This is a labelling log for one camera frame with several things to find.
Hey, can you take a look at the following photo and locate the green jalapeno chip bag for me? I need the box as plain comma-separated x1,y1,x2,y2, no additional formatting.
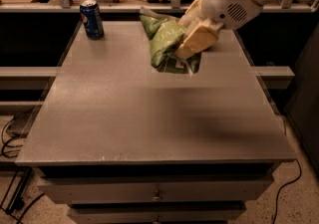
140,7,201,76

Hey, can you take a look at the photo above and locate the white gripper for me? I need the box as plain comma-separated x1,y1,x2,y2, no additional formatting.
174,0,262,60

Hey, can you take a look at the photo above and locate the upper grey drawer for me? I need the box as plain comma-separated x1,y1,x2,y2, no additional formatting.
38,175,273,205

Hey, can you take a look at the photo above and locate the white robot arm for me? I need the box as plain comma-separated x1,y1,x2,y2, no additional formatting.
175,0,270,60

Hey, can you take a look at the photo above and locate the blue pepsi can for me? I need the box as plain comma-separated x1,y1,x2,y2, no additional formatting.
80,0,104,40

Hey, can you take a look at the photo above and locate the round metal drawer knob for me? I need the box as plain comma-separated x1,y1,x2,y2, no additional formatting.
153,191,162,202

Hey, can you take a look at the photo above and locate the lower grey drawer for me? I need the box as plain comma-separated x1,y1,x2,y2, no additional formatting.
68,202,246,224

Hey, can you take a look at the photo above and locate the grey drawer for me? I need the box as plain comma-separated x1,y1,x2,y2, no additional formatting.
68,202,246,224
38,175,273,205

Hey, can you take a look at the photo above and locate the black cables left floor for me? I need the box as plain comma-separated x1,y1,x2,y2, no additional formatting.
0,108,46,224

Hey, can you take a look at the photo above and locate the black cable right floor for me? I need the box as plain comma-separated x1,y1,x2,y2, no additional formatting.
270,158,303,224

